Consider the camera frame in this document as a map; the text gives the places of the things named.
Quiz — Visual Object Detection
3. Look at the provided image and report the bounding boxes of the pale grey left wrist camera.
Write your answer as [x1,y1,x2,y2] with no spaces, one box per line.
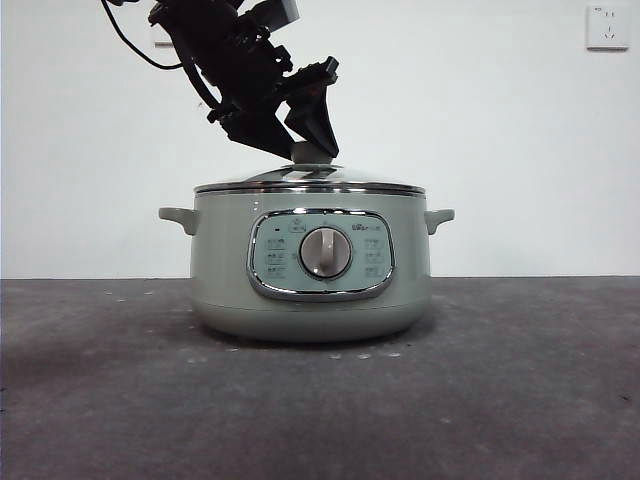
[252,0,301,32]

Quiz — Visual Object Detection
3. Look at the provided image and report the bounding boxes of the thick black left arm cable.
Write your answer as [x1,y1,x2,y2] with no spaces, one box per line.
[177,44,222,112]

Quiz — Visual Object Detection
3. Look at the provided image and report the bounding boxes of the pale green electric pot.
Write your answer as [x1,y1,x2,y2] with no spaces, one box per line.
[158,189,456,344]

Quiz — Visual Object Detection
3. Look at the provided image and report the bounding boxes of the glass lid with knob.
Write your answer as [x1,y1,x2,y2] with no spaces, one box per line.
[193,141,427,197]

